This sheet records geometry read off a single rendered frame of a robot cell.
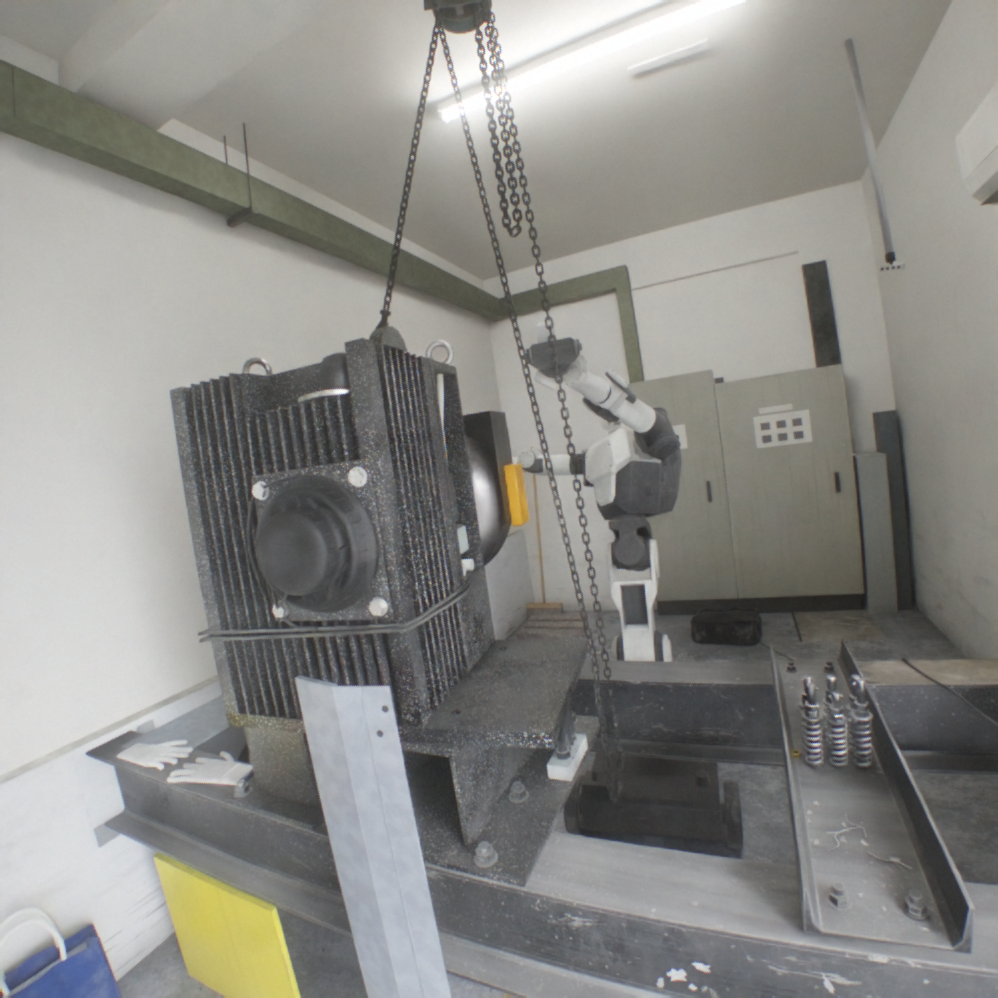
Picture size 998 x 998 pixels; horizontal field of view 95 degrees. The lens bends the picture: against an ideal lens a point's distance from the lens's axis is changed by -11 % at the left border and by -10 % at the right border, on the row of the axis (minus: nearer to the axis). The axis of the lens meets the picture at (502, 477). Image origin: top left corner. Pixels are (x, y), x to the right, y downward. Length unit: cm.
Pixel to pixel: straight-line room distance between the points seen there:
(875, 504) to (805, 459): 52
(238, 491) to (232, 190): 155
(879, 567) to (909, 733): 232
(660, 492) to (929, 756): 107
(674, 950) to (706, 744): 79
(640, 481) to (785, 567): 224
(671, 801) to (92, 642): 189
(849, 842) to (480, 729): 64
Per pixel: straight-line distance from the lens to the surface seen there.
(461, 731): 100
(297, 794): 136
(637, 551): 181
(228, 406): 114
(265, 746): 136
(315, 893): 153
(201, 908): 184
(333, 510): 91
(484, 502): 132
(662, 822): 200
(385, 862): 99
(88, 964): 195
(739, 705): 171
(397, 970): 115
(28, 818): 194
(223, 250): 250
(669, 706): 174
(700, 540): 387
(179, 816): 188
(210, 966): 200
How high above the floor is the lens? 137
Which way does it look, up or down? 2 degrees down
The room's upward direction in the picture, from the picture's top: 8 degrees counter-clockwise
